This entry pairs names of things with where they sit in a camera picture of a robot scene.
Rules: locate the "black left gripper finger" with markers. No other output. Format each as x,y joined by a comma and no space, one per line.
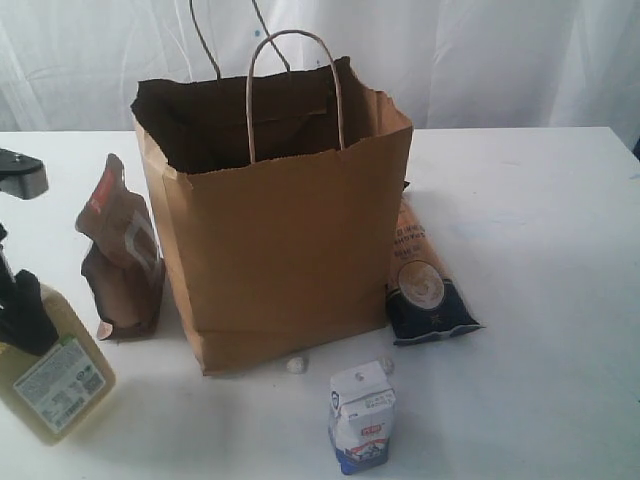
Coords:
25,323

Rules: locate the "yellow millet plastic bottle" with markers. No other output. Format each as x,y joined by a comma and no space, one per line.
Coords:
53,393

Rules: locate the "brown paper bag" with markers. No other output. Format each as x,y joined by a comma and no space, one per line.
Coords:
275,200

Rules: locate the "small white blue carton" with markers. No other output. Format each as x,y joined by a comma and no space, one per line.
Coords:
361,420

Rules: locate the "brown pouch with orange label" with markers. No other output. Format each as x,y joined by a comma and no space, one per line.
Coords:
123,267

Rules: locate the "white backdrop curtain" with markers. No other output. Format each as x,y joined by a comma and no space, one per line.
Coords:
75,65

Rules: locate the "small white pebble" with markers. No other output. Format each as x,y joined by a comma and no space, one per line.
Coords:
296,365

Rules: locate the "spaghetti pasta packet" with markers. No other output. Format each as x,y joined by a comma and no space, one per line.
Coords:
422,302

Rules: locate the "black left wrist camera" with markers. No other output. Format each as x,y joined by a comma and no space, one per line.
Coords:
22,176

